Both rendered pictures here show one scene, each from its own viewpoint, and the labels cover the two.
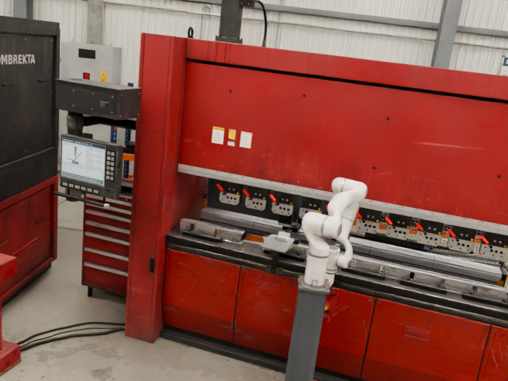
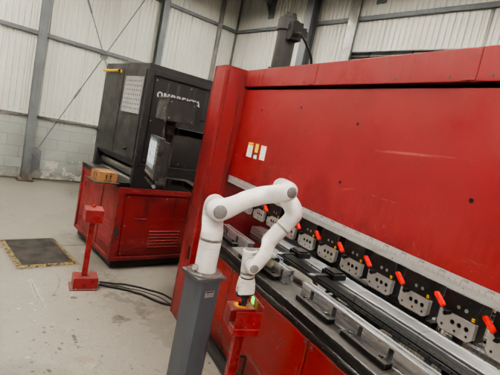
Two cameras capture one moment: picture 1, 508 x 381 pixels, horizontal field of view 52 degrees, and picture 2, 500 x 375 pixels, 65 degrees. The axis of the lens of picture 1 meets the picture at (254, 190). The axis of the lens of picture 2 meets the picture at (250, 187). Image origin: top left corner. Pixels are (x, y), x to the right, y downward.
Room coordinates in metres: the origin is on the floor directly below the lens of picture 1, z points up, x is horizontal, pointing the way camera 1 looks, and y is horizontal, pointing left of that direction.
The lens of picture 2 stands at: (1.48, -1.96, 1.77)
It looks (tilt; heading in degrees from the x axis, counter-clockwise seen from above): 7 degrees down; 45
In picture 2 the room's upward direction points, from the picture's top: 12 degrees clockwise
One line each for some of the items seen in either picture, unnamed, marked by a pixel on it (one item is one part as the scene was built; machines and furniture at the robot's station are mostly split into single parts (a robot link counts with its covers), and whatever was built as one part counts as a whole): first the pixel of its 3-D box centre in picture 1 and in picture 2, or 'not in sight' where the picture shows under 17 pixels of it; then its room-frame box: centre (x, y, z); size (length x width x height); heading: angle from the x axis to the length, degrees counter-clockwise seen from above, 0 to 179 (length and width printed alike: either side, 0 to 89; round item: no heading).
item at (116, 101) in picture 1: (95, 147); (168, 146); (3.43, 1.09, 1.53); 0.51 x 0.25 x 0.85; 70
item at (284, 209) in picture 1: (284, 202); (277, 216); (3.57, -0.22, 1.26); 0.15 x 0.09 x 0.17; 74
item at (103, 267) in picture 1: (122, 242); not in sight; (4.30, 1.10, 0.50); 0.50 x 0.50 x 1.00; 74
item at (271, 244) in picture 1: (277, 243); (254, 252); (3.42, -0.21, 1.00); 0.26 x 0.18 x 0.01; 164
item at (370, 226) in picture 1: (369, 218); (332, 245); (3.41, -0.80, 1.26); 0.15 x 0.09 x 0.17; 74
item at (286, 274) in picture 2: (289, 248); (274, 265); (3.55, -0.30, 0.92); 0.39 x 0.06 x 0.10; 74
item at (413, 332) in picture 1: (416, 333); not in sight; (3.13, -1.19, 0.59); 0.15 x 0.02 x 0.07; 74
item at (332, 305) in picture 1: (318, 301); (242, 313); (3.10, -0.51, 0.75); 0.20 x 0.16 x 0.18; 66
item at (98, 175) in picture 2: not in sight; (103, 175); (3.30, 2.04, 1.04); 0.30 x 0.26 x 0.12; 86
